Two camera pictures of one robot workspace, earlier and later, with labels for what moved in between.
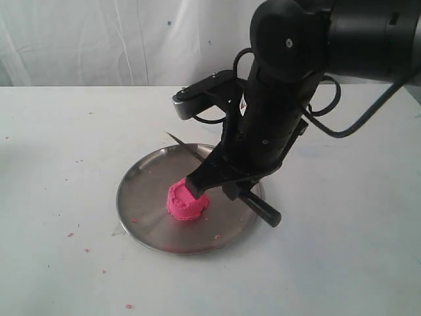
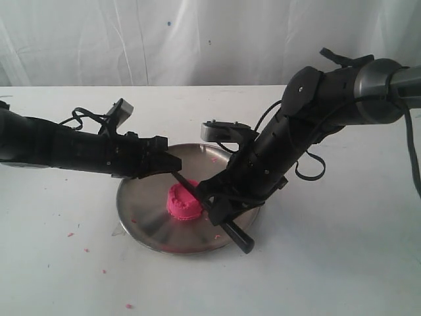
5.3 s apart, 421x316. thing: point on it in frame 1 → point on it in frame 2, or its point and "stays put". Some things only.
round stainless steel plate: x=143 y=213 stays put
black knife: x=254 y=204 → x=244 y=242
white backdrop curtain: x=120 y=43 stays put
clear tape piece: x=120 y=231 stays put
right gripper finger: x=234 y=189 → x=224 y=207
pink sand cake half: x=181 y=203 stays put
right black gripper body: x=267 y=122 → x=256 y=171
